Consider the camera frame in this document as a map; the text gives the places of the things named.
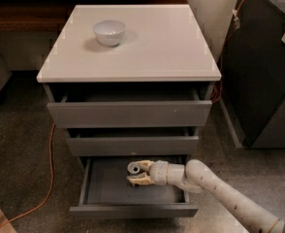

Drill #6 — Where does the grey drawer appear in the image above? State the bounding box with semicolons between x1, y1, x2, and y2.
70;156;198;218
47;93;211;128
67;127;199;156

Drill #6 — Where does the grey top drawer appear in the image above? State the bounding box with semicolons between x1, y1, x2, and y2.
47;93;211;128

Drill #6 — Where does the blue silver redbull can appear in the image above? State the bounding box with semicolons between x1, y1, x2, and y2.
127;162;141;182

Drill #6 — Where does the dark grey cabinet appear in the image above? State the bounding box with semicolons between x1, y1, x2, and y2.
222;0;285;149

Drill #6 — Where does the grey middle drawer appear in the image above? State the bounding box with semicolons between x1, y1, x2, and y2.
67;127;199;156

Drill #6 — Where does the grey bottom drawer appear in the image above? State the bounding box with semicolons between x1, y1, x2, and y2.
70;156;198;218

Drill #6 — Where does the brown wooden counter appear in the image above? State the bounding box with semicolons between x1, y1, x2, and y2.
0;0;187;32

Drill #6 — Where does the orange extension cable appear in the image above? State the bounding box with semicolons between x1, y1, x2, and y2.
0;0;285;233

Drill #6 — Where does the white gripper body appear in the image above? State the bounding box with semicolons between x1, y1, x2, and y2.
149;160;169;185

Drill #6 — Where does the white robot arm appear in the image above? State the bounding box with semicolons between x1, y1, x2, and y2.
127;159;285;233

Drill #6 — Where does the grey cabinet with white top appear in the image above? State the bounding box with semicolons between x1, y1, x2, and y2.
36;4;222;170

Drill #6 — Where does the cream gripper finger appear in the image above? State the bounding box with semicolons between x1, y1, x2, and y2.
127;173;154;186
137;160;153;172

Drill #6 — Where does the white bowl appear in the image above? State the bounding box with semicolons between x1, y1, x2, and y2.
93;20;126;47

